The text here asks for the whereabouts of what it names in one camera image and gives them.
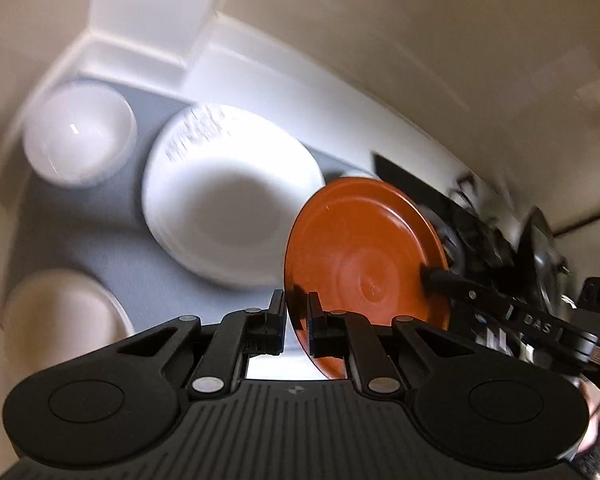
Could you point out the orange plate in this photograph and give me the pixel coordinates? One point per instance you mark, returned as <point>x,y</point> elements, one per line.
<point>365,270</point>

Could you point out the grey shelf mat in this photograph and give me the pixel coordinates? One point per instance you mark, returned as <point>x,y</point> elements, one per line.
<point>110,240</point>

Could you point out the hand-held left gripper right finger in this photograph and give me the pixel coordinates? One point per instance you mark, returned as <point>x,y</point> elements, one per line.
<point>311,333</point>

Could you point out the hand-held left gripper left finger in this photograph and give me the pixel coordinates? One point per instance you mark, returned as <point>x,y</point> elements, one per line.
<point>280,331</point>

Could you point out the cream bowl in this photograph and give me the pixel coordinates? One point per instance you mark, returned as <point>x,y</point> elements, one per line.
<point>60,310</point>

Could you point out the white bowl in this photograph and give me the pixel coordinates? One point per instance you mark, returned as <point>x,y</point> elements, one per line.
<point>77,135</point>

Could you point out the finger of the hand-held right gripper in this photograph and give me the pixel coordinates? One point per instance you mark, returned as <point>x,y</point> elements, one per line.
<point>480,299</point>
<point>462,250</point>

